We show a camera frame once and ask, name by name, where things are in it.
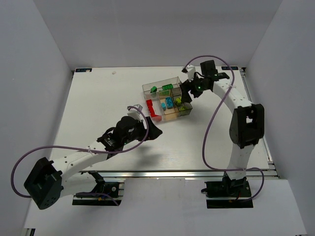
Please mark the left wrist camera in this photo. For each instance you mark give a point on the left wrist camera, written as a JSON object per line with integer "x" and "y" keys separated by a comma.
{"x": 135, "y": 112}

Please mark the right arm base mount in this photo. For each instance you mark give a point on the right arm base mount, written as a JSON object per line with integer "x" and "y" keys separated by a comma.
{"x": 227, "y": 193}

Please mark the long clear smoky container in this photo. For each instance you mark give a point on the long clear smoky container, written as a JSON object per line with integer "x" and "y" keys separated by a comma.
{"x": 146, "y": 87}

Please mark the lime curved lego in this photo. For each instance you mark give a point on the lime curved lego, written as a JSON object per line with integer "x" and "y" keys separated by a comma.
{"x": 182, "y": 108}

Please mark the blue table label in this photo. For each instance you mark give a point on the blue table label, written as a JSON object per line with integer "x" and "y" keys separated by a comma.
{"x": 82, "y": 70}
{"x": 229, "y": 68}

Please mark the grey smoky container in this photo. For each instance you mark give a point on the grey smoky container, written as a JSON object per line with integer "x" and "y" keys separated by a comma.
{"x": 175, "y": 93}

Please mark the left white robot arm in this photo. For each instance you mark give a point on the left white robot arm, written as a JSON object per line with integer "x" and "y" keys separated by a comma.
{"x": 50, "y": 180}

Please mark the left blue table label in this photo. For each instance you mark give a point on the left blue table label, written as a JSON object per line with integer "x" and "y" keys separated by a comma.
{"x": 82, "y": 70}

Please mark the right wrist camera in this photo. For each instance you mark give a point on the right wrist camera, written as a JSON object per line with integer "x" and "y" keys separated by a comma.
{"x": 189, "y": 70}

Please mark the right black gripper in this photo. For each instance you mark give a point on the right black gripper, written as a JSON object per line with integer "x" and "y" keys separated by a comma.
{"x": 186, "y": 86}

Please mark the amber transparent container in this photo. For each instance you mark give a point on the amber transparent container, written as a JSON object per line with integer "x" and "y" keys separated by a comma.
{"x": 169, "y": 114}

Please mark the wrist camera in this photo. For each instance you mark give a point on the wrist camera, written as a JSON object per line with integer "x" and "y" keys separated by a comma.
{"x": 189, "y": 70}
{"x": 135, "y": 112}

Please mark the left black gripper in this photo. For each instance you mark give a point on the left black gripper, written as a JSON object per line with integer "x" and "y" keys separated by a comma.
{"x": 145, "y": 129}

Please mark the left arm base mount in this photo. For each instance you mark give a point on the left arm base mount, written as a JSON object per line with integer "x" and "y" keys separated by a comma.
{"x": 104, "y": 192}

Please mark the right blue table label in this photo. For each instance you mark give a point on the right blue table label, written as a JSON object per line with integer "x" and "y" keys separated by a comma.
{"x": 229, "y": 68}

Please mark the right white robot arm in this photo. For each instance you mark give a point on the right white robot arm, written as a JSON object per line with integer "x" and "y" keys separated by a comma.
{"x": 247, "y": 123}

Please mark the red curved lego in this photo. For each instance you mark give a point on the red curved lego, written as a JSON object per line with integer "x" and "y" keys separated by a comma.
{"x": 153, "y": 114}

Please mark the cyan small lego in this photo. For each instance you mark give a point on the cyan small lego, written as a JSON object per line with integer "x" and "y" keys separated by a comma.
{"x": 163, "y": 105}

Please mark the cyan long lego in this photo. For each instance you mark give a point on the cyan long lego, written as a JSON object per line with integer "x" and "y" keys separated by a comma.
{"x": 169, "y": 102}

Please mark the small green number lego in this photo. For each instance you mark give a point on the small green number lego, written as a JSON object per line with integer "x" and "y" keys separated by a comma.
{"x": 153, "y": 90}

